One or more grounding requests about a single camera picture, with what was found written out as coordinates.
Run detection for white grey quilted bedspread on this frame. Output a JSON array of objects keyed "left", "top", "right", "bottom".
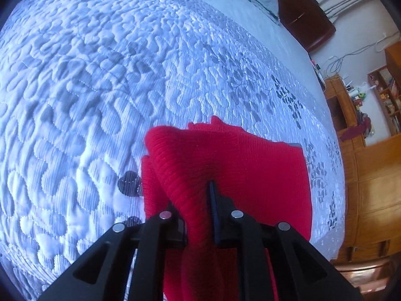
[{"left": 0, "top": 0, "right": 347, "bottom": 301}]

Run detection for wooden bookshelf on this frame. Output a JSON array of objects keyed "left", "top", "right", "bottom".
[{"left": 367, "top": 42, "right": 401, "bottom": 138}]

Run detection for red knitted garment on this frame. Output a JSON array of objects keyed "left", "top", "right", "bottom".
[{"left": 140, "top": 116, "right": 314, "bottom": 301}]

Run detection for dark red cloth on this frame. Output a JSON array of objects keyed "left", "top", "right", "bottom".
[{"left": 339, "top": 114, "right": 374, "bottom": 142}]

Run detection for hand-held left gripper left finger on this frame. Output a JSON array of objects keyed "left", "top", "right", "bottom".
[{"left": 38, "top": 203, "right": 189, "bottom": 301}]

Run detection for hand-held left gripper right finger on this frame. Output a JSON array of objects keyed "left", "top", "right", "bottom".
[{"left": 209, "top": 181, "right": 361, "bottom": 301}]

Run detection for copper-coloured footboard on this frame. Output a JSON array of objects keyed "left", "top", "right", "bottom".
[{"left": 330, "top": 255, "right": 400, "bottom": 297}]

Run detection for white wall cable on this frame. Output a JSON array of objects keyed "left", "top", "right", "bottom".
[{"left": 324, "top": 32, "right": 390, "bottom": 80}]

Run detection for wooden cabinet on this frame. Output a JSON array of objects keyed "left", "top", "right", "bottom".
[{"left": 324, "top": 77, "right": 401, "bottom": 265}]

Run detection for grey-blue bed sheet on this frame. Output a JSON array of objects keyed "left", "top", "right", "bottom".
[{"left": 175, "top": 0, "right": 309, "bottom": 57}]

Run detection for dark wooden headboard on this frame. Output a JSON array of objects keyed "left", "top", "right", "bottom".
[{"left": 261, "top": 0, "right": 337, "bottom": 54}]

